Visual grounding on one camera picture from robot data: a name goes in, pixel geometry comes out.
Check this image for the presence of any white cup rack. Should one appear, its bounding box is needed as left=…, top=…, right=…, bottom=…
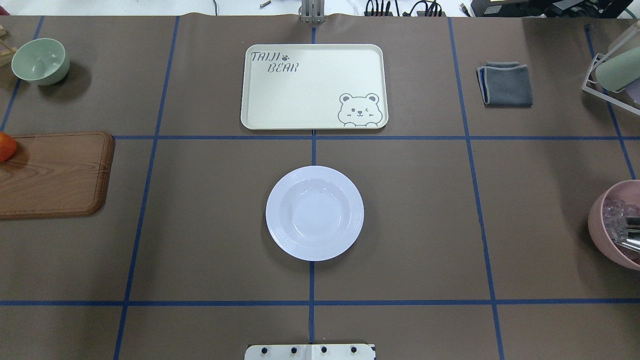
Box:
left=581, top=20, right=640, bottom=118

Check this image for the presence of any wooden cup rack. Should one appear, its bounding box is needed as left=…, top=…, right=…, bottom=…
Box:
left=0, top=25, right=18, bottom=68

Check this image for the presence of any pink bowl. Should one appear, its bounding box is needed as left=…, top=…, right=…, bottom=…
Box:
left=587, top=179, right=640, bottom=271

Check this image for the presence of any aluminium frame post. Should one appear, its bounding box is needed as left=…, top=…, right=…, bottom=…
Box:
left=298, top=0, right=326, bottom=25

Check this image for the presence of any green bowl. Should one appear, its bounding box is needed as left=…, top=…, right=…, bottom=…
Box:
left=11, top=38, right=71, bottom=86

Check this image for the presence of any cream bear tray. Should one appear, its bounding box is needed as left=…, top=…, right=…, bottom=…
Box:
left=240, top=43, right=389, bottom=130

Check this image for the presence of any orange fruit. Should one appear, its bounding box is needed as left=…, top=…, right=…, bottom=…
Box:
left=0, top=132, right=18, bottom=162

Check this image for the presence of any white camera pole base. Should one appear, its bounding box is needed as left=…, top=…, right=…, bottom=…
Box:
left=244, top=343, right=377, bottom=360

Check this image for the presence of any wooden cutting board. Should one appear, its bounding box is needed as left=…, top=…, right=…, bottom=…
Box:
left=0, top=131, right=115, bottom=220

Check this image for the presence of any purple cup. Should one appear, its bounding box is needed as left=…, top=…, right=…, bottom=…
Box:
left=624, top=79, right=640, bottom=105

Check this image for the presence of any metal scoop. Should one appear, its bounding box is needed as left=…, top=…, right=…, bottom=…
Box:
left=612, top=216, right=640, bottom=253

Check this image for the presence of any green cup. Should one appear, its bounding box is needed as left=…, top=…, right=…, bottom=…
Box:
left=595, top=47, right=640, bottom=92

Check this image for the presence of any grey folded cloth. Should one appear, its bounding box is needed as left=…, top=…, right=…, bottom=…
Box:
left=476, top=61, right=533, bottom=108

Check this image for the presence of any white plate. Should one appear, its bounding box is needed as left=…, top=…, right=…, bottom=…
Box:
left=265, top=165, right=365, bottom=262

